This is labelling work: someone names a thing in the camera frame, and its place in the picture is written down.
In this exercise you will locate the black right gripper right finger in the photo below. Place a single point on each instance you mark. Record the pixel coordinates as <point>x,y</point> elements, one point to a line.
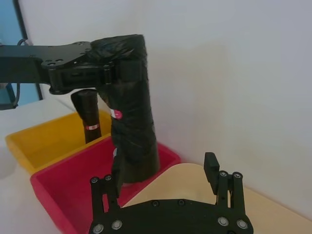
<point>212,170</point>

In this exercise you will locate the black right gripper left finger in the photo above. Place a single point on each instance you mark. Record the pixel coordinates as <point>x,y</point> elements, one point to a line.
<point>102,195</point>

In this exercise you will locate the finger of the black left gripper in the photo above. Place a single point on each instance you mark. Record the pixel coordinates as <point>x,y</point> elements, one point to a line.
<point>129,70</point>

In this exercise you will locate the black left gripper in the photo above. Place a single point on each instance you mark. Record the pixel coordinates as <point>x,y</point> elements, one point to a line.
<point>36,63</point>

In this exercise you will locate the black roll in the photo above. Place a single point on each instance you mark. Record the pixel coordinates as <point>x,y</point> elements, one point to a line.
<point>91,114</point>
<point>134,109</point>

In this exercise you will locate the cream plastic tray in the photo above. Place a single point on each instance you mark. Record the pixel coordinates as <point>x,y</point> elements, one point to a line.
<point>182,187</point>

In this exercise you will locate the red plastic bin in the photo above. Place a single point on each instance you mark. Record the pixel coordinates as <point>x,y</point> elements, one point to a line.
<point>73,175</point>

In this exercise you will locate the yellow plastic bin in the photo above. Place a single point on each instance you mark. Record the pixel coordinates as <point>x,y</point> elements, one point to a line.
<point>36,146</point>

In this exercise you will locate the blue panel with dark frame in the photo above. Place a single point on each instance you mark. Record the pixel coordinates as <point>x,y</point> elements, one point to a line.
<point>9,19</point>

